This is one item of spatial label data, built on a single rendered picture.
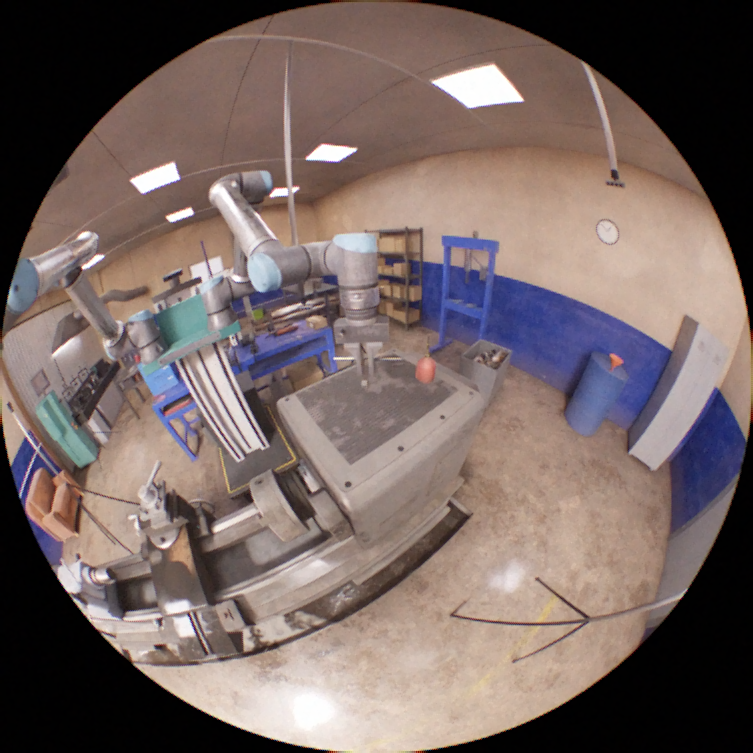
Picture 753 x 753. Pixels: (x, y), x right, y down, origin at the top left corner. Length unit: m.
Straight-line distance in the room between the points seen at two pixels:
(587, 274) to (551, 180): 1.29
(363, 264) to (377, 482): 0.47
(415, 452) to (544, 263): 3.13
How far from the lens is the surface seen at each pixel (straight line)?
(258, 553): 1.23
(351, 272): 0.47
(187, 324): 1.48
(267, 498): 0.71
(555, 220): 3.42
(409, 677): 1.94
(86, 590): 1.54
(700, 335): 3.21
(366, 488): 0.51
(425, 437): 0.59
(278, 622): 1.53
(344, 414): 0.65
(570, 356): 3.55
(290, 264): 0.50
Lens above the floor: 1.79
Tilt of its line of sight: 35 degrees down
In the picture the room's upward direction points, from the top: 3 degrees counter-clockwise
